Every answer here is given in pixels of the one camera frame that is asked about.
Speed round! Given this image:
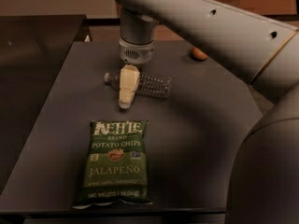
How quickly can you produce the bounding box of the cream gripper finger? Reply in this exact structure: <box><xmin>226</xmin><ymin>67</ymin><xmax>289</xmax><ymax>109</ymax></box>
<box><xmin>119</xmin><ymin>64</ymin><xmax>140</xmax><ymax>109</ymax></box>

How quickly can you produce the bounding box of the clear plastic water bottle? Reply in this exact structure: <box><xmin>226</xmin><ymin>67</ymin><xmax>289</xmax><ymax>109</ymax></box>
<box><xmin>104</xmin><ymin>70</ymin><xmax>172</xmax><ymax>99</ymax></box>

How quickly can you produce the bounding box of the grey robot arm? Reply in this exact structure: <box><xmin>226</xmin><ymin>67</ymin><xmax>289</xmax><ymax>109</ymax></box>
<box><xmin>115</xmin><ymin>0</ymin><xmax>299</xmax><ymax>224</ymax></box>

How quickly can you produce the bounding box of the orange fruit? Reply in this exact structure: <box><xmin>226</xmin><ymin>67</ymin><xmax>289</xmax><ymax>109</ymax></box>
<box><xmin>192</xmin><ymin>47</ymin><xmax>208</xmax><ymax>61</ymax></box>

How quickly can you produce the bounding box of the green Kettle chips bag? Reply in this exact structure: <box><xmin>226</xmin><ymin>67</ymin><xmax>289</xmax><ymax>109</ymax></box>
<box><xmin>74</xmin><ymin>120</ymin><xmax>150</xmax><ymax>209</ymax></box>

